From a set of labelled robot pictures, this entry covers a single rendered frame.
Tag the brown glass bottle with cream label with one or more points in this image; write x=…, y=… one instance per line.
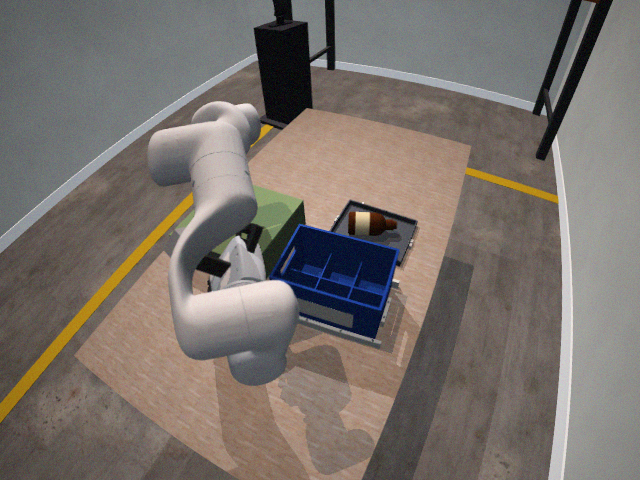
x=369, y=224

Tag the blue plastic crate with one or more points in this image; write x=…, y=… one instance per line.
x=326, y=263

